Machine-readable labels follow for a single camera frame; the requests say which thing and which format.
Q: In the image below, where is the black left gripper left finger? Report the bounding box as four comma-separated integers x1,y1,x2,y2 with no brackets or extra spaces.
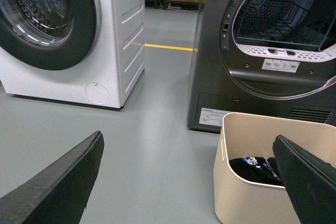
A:
1,131,104,223

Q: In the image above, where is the white front-load washing machine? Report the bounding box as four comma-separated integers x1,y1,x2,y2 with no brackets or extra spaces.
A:
1,0,145,109

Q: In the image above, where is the black printed t-shirt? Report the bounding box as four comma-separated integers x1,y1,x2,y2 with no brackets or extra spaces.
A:
229,157,283,186

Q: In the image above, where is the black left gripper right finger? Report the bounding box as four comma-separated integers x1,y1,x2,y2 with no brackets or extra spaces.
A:
272,135,335,223

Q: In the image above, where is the beige plastic laundry hamper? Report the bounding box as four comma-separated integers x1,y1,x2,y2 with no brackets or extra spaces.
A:
213,112,335,223

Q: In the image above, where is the dark grey tumble dryer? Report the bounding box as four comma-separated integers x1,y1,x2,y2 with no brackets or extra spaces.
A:
187,0,335,132

